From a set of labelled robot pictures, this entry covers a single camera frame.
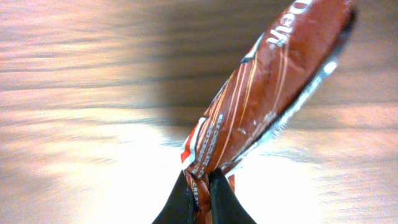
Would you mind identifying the orange snack bar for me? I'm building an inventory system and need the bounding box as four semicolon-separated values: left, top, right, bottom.
181;0;354;223

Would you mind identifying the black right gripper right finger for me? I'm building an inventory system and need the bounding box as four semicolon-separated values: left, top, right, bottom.
209;168;256;224

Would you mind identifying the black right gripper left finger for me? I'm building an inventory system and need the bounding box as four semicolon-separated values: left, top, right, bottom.
152;171;195;224

